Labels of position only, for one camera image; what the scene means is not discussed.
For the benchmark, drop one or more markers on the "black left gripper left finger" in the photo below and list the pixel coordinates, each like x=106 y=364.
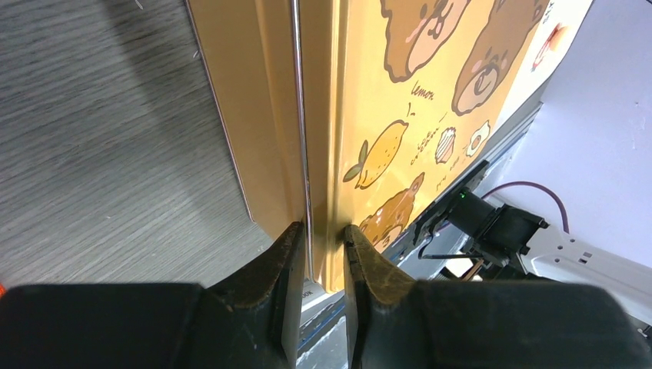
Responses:
x=248 y=320

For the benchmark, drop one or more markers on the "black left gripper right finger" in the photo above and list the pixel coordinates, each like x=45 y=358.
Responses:
x=395 y=321

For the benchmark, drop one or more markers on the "silver box lid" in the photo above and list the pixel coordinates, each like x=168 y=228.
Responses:
x=399 y=98

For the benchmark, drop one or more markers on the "gold chocolate tray box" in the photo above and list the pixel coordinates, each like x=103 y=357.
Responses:
x=247 y=49

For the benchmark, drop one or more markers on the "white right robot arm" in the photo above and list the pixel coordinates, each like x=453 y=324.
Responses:
x=512 y=237

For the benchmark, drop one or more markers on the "strawberry pattern tray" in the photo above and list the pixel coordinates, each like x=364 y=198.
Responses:
x=550 y=43

